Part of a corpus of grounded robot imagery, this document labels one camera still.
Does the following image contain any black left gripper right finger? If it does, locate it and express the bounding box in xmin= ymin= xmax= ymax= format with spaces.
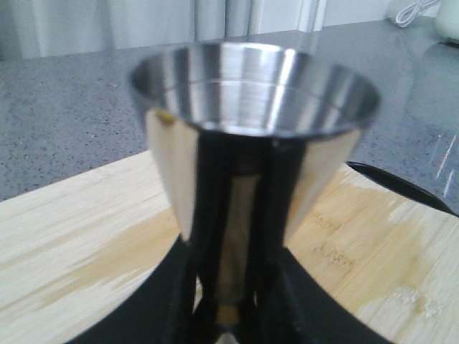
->
xmin=265 ymin=249 xmax=382 ymax=343

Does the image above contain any white cable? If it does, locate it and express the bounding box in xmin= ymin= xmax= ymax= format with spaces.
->
xmin=392 ymin=0 xmax=437 ymax=29

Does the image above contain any grey curtain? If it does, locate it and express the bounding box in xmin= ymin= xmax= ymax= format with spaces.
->
xmin=0 ymin=0 xmax=390 ymax=62

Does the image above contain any white appliance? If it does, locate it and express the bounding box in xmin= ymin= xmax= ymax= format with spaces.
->
xmin=435 ymin=0 xmax=459 ymax=44

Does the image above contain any wooden cutting board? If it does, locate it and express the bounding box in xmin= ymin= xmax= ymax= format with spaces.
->
xmin=1 ymin=152 xmax=458 ymax=343

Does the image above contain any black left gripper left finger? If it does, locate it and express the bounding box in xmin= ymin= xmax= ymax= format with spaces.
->
xmin=95 ymin=236 xmax=202 ymax=344

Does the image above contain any steel double jigger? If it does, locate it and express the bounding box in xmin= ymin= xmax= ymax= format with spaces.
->
xmin=130 ymin=42 xmax=379 ymax=343

